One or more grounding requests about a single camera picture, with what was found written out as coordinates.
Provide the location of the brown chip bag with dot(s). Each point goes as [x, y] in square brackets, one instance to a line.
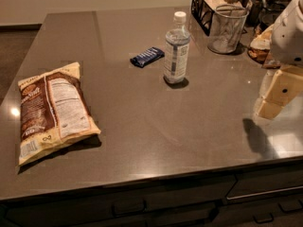
[54, 114]

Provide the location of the dark blue snack bar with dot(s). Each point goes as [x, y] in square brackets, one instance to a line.
[148, 56]

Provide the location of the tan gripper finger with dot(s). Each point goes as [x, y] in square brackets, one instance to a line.
[278, 88]

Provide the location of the cabinet drawer with handle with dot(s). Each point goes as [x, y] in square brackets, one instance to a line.
[265, 183]

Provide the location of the glass snack jar black lid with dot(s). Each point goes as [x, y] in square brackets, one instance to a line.
[259, 49]

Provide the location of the black wire basket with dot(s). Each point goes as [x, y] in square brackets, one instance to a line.
[203, 10]

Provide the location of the wire mesh cup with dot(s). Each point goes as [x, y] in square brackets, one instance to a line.
[226, 28]

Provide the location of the clear plastic water bottle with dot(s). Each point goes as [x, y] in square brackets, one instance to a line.
[176, 49]

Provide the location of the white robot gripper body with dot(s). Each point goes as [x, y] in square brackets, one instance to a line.
[288, 43]

